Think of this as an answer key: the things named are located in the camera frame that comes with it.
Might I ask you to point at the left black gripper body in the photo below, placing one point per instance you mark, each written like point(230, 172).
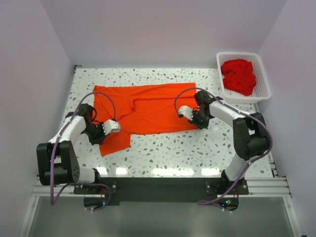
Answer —
point(95, 133)

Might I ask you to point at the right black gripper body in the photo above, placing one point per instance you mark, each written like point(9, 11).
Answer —
point(201, 120)

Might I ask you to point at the orange t shirt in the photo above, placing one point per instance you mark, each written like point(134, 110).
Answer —
point(142, 110)

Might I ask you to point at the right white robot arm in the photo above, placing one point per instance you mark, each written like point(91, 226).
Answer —
point(251, 138)

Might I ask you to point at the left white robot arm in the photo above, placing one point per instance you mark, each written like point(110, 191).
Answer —
point(57, 160)

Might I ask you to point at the red t shirt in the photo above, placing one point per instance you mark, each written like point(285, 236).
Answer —
point(238, 76)

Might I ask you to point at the white plastic basket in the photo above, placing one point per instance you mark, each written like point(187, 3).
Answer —
point(260, 92)

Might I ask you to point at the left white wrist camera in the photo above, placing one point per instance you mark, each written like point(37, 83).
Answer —
point(111, 126)

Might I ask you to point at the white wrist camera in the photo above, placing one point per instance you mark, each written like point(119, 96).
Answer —
point(185, 112)
point(111, 126)

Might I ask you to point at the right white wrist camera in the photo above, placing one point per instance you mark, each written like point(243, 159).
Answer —
point(185, 112)

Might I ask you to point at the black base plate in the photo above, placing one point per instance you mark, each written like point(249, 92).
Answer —
point(203, 191)

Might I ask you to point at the aluminium frame rail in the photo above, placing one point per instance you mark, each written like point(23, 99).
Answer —
point(186, 154)

